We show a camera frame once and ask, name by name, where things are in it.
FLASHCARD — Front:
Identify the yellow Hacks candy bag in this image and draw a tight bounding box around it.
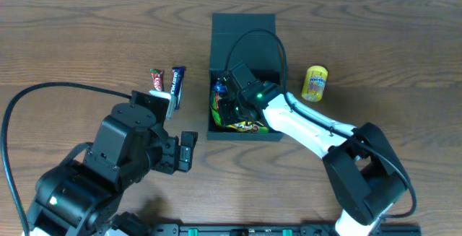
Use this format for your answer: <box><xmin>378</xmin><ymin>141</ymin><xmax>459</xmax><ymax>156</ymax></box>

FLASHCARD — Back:
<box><xmin>227</xmin><ymin>121</ymin><xmax>269</xmax><ymax>133</ymax></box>

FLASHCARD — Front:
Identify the blue Oreo cookie pack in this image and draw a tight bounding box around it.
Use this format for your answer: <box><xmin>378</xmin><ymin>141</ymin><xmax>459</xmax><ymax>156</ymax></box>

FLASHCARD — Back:
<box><xmin>212</xmin><ymin>81</ymin><xmax>227</xmax><ymax>95</ymax></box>

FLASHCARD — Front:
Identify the green Haribo gummy bag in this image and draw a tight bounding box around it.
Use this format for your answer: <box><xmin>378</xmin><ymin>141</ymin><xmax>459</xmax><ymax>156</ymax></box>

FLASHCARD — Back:
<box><xmin>210</xmin><ymin>91</ymin><xmax>270</xmax><ymax>134</ymax></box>

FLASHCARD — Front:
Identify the dark green box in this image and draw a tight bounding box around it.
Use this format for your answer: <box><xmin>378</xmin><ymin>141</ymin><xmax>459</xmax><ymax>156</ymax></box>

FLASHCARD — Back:
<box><xmin>206</xmin><ymin>12</ymin><xmax>286</xmax><ymax>142</ymax></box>

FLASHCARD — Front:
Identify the blue Dairy Milk bar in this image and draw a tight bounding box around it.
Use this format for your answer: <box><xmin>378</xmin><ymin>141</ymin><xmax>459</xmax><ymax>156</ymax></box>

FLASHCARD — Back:
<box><xmin>170</xmin><ymin>66</ymin><xmax>186</xmax><ymax>110</ymax></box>

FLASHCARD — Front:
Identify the yellow Mentos bottle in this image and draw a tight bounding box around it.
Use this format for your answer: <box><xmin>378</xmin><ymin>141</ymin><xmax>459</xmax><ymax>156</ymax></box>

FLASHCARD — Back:
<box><xmin>301</xmin><ymin>66</ymin><xmax>328</xmax><ymax>102</ymax></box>

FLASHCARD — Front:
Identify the green red KitKat Milo bar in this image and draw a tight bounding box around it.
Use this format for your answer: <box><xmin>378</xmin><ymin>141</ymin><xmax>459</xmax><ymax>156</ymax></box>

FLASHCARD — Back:
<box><xmin>149</xmin><ymin>69</ymin><xmax>164</xmax><ymax>92</ymax></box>

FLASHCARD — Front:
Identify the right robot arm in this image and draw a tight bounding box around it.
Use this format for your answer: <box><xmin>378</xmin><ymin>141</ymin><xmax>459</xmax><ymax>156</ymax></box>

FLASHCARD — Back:
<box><xmin>219</xmin><ymin>79</ymin><xmax>417</xmax><ymax>235</ymax></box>

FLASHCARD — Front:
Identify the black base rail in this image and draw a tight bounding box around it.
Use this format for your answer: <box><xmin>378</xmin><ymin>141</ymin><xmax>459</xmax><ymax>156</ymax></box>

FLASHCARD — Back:
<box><xmin>96</xmin><ymin>212</ymin><xmax>422</xmax><ymax>236</ymax></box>

